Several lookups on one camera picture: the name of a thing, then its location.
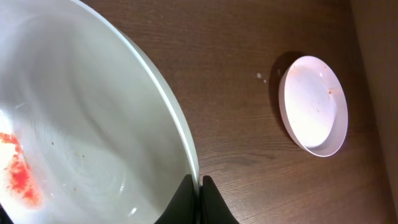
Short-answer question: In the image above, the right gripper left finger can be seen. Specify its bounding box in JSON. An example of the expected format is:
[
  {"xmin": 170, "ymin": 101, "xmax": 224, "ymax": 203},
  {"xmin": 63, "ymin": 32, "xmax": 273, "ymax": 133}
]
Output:
[{"xmin": 155, "ymin": 175, "xmax": 196, "ymax": 224}]

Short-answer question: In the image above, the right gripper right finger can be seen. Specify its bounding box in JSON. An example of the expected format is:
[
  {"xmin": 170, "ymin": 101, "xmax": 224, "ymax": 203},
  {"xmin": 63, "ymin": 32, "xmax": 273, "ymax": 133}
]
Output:
[{"xmin": 200, "ymin": 175, "xmax": 239, "ymax": 224}]

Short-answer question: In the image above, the white plate top pinkish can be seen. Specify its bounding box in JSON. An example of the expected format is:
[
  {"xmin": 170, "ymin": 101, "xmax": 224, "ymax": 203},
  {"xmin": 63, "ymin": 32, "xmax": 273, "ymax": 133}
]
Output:
[{"xmin": 278, "ymin": 55, "xmax": 348, "ymax": 157}]

